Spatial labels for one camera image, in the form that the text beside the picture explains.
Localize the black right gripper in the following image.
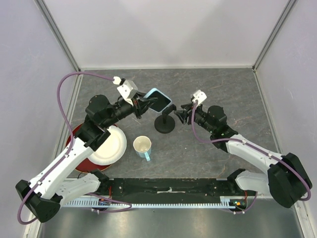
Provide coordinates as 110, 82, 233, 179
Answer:
173, 102, 215, 134

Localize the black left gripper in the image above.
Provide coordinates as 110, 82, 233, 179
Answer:
103, 91, 158, 128

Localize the phone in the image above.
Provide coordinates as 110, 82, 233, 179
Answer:
144, 88, 172, 113

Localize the black phone stand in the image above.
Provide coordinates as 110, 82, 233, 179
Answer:
154, 104, 176, 134

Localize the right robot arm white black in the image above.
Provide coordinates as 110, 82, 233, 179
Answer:
174, 103, 313, 208

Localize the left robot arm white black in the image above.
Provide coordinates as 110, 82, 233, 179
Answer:
15, 92, 159, 225

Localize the light blue mug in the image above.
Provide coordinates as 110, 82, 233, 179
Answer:
133, 136, 152, 162

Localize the white paper plate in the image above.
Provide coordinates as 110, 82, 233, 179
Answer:
88, 125, 127, 166

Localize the red round plate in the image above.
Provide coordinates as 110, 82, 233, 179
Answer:
73, 138, 111, 174

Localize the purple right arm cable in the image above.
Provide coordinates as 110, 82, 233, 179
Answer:
191, 100, 313, 215

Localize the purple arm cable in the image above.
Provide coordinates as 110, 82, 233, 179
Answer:
191, 100, 313, 215
17, 71, 133, 225

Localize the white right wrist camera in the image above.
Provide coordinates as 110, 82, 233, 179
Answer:
191, 90, 207, 106

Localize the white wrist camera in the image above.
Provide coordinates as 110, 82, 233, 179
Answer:
191, 90, 207, 106
113, 76, 138, 105

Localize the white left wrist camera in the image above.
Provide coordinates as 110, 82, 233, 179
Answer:
113, 76, 138, 105

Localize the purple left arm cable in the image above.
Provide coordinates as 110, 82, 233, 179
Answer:
17, 71, 133, 225

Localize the light blue cable duct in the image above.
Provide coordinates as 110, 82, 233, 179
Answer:
63, 196, 247, 209

